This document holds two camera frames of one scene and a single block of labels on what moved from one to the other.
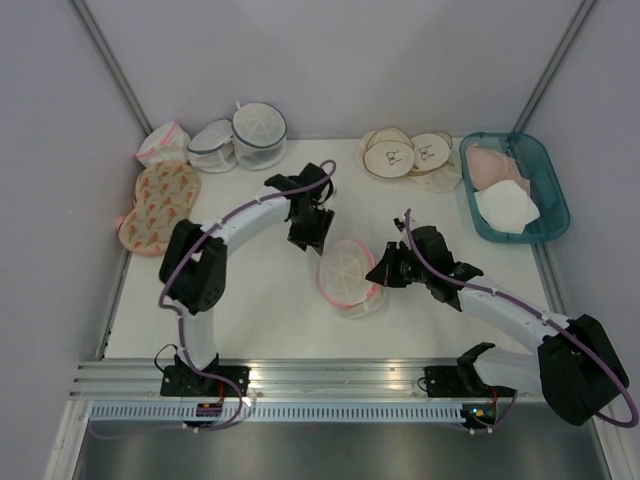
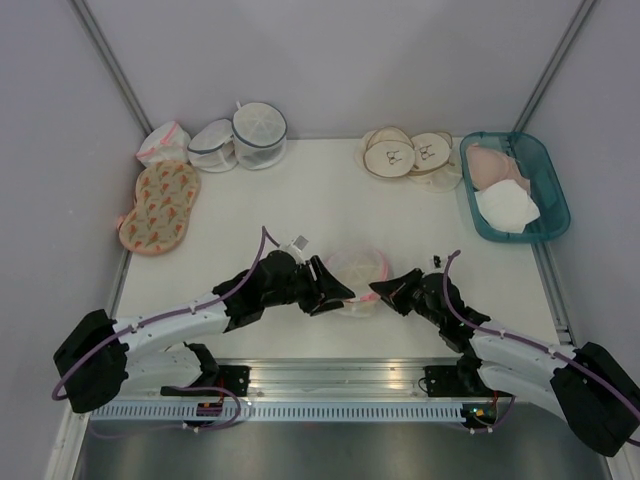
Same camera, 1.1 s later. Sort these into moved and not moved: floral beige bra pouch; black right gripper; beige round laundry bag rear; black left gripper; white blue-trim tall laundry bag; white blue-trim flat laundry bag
Moved: black left gripper; black right gripper
Not moved: white blue-trim flat laundry bag; white blue-trim tall laundry bag; floral beige bra pouch; beige round laundry bag rear
